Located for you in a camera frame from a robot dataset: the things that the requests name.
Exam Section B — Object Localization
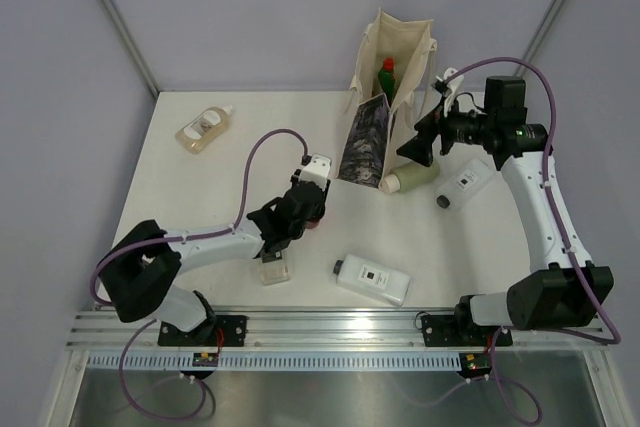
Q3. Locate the white slotted cable duct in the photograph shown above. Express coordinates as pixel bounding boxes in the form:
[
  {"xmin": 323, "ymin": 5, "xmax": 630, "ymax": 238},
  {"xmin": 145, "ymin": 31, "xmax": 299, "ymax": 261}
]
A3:
[{"xmin": 87, "ymin": 351, "xmax": 462, "ymax": 372}]

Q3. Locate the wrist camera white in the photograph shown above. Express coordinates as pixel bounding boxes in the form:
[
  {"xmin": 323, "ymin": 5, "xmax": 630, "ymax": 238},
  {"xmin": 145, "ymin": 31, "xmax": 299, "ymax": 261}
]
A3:
[
  {"xmin": 299, "ymin": 153, "xmax": 332, "ymax": 189},
  {"xmin": 432, "ymin": 67, "xmax": 464, "ymax": 111}
]

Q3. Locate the large white bottle black cap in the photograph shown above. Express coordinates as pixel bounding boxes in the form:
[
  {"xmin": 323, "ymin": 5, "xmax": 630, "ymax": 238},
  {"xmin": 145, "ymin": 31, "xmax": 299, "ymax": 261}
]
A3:
[{"xmin": 332, "ymin": 254, "xmax": 411, "ymax": 307}]

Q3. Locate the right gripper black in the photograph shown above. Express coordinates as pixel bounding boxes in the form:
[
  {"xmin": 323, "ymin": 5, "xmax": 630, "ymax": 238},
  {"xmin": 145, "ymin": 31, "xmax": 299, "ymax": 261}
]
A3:
[{"xmin": 397, "ymin": 95, "xmax": 495, "ymax": 168}]

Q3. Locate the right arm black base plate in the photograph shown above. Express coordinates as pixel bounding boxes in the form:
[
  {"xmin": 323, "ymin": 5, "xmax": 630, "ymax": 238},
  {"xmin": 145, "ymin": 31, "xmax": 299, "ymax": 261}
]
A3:
[{"xmin": 415, "ymin": 311, "xmax": 497, "ymax": 348}]

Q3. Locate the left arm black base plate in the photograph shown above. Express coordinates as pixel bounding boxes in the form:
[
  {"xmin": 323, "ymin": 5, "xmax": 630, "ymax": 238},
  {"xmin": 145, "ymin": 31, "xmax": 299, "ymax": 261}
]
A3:
[{"xmin": 157, "ymin": 315, "xmax": 248, "ymax": 347}]

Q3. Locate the amber clear soap bottle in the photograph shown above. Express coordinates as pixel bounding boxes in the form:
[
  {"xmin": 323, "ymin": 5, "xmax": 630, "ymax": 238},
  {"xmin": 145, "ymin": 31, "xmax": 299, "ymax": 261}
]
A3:
[{"xmin": 175, "ymin": 105, "xmax": 235, "ymax": 155}]

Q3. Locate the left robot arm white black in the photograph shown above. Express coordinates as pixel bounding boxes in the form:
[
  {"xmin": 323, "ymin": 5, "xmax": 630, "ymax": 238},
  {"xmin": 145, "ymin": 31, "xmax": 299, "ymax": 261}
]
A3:
[{"xmin": 98, "ymin": 180, "xmax": 330, "ymax": 346}]

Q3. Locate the right aluminium frame post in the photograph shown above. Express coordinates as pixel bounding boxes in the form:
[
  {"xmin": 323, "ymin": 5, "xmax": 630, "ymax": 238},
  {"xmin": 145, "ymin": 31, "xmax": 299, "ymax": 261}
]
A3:
[{"xmin": 521, "ymin": 0, "xmax": 570, "ymax": 63}]

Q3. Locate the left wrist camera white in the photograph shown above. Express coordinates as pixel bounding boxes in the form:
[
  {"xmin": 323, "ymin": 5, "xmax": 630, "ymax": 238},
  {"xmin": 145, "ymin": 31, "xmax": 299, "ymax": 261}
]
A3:
[{"xmin": 299, "ymin": 153, "xmax": 332, "ymax": 189}]

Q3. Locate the clear rectangular bottle black label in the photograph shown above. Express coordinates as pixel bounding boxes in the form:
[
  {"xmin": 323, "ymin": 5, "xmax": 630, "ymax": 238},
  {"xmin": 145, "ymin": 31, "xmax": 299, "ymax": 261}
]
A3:
[{"xmin": 258, "ymin": 252, "xmax": 292, "ymax": 286}]

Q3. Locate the aluminium frame post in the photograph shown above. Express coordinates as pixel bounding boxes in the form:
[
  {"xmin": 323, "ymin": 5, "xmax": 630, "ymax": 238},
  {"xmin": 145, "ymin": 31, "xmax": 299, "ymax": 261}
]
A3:
[
  {"xmin": 97, "ymin": 0, "xmax": 161, "ymax": 100},
  {"xmin": 521, "ymin": 0, "xmax": 570, "ymax": 63}
]

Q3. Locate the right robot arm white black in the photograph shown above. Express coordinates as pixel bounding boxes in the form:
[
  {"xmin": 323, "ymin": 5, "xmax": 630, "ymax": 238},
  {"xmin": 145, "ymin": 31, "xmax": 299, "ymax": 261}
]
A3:
[{"xmin": 397, "ymin": 68, "xmax": 614, "ymax": 344}]

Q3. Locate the sage green bottle cream cap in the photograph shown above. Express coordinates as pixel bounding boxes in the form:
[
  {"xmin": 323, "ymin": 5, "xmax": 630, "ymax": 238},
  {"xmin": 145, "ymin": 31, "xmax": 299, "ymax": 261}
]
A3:
[{"xmin": 379, "ymin": 160, "xmax": 440, "ymax": 194}]

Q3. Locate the green bottle red cap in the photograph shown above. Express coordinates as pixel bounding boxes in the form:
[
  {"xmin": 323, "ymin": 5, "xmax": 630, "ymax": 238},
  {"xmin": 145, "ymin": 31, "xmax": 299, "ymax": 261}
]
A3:
[{"xmin": 377, "ymin": 57, "xmax": 396, "ymax": 103}]

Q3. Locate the aluminium mounting rail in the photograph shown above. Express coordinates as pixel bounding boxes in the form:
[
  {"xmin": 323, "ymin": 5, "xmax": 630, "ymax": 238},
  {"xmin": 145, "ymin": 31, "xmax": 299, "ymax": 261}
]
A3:
[{"xmin": 65, "ymin": 307, "xmax": 604, "ymax": 353}]

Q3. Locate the cream canvas tote bag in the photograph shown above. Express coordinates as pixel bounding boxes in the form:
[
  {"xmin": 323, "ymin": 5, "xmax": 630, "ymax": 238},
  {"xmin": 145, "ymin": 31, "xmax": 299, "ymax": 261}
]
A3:
[{"xmin": 336, "ymin": 10, "xmax": 437, "ymax": 188}]

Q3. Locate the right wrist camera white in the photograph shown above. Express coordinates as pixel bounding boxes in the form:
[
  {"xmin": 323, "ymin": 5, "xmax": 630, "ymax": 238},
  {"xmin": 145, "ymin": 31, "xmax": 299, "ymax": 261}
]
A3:
[{"xmin": 432, "ymin": 67, "xmax": 464, "ymax": 111}]

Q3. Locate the left aluminium frame post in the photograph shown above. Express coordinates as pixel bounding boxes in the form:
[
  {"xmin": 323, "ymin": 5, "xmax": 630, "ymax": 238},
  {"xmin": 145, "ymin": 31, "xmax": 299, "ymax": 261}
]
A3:
[{"xmin": 97, "ymin": 0, "xmax": 161, "ymax": 100}]

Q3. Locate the small white bottle black cap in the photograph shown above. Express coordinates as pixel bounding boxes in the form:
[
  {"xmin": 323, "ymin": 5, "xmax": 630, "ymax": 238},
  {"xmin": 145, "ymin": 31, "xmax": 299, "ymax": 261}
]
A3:
[{"xmin": 435, "ymin": 158, "xmax": 495, "ymax": 211}]

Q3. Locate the red squeeze bottle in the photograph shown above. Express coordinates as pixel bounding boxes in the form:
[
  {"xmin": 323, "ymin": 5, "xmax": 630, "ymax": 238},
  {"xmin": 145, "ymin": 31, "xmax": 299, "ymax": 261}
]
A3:
[{"xmin": 305, "ymin": 218, "xmax": 321, "ymax": 229}]

